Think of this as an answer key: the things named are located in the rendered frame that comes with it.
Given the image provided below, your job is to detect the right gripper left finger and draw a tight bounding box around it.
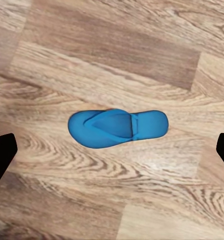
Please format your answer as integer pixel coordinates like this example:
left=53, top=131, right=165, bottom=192
left=0, top=133, right=18, bottom=180

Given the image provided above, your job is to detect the sandal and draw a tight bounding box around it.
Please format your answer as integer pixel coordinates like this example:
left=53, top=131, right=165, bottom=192
left=68, top=109, right=169, bottom=149

